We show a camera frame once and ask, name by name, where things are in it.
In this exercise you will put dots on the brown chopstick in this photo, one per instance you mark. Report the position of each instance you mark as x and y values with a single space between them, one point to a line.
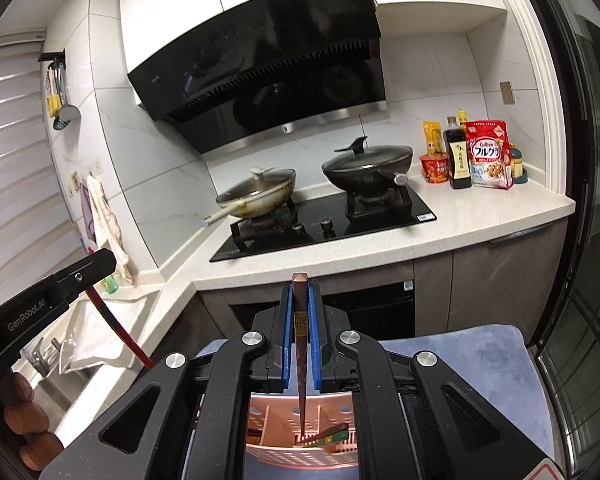
300 360

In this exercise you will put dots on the white window blinds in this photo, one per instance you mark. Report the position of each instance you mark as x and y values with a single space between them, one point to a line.
20 160

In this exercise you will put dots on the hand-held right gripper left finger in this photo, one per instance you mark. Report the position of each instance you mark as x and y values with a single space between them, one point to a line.
286 340

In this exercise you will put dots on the white hanging towel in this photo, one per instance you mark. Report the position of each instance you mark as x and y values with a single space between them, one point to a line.
105 220

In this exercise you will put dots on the white wall socket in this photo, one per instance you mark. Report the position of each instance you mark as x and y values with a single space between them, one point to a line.
74 181

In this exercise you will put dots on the metal faucet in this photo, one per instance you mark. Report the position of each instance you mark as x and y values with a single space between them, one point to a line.
42 357

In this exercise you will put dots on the dark red chopstick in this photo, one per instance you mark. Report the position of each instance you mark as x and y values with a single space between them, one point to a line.
310 441

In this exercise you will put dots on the black wok lid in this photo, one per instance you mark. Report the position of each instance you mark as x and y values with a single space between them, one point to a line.
365 157

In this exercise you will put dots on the grey hanging ladle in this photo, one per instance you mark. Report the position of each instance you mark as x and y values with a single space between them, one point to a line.
70 115

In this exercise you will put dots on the black wok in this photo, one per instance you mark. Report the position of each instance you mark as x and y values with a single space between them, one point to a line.
365 182

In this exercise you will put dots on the red instant noodle cup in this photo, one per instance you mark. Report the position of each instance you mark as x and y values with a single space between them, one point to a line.
434 170

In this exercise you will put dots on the yellow snack packet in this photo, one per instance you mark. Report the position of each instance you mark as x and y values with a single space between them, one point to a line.
432 137

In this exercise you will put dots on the glass pan lid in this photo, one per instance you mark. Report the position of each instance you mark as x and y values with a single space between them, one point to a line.
260 185

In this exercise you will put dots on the yellow dish brush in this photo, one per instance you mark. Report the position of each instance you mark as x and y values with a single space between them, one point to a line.
54 105

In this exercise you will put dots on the purple hanging cloth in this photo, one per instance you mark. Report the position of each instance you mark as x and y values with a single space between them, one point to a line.
85 215

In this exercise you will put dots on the green yellow figurine container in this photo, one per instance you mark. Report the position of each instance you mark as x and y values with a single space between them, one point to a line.
519 167

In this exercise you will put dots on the beige frying pan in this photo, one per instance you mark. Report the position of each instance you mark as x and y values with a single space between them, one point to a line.
260 207

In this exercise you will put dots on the dark soy sauce bottle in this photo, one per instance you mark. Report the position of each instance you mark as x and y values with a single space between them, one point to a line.
457 160

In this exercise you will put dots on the green chopstick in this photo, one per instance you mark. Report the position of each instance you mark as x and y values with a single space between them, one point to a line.
332 435

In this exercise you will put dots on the red white cereal bag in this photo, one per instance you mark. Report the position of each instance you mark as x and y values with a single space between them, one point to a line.
490 157

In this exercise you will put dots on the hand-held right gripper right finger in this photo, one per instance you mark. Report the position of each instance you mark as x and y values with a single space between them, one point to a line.
315 340

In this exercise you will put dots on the black range hood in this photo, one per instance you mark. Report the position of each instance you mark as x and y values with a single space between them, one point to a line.
255 60

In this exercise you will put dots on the dark glass door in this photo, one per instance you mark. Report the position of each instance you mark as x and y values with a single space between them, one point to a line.
580 260

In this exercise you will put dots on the black gas stove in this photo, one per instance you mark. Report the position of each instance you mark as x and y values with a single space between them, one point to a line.
330 240

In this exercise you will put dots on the bronze wall socket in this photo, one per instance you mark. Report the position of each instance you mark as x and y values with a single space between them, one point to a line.
505 92

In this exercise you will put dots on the black built-in appliance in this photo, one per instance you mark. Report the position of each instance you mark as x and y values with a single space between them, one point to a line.
370 310

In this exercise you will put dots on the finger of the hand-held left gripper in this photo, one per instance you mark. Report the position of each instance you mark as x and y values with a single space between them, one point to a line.
87 270

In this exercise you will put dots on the white cloth by sink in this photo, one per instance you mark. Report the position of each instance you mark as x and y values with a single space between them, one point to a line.
95 340

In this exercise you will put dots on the white kitchen counter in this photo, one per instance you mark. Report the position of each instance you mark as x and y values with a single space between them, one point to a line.
480 220

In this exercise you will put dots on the person's left hand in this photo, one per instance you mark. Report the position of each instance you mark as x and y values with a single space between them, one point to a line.
27 417

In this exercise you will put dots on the black wall hook rack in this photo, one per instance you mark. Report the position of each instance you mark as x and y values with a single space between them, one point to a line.
52 55

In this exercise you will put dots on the pink perforated utensil holder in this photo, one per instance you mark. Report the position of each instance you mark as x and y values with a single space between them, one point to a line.
290 457

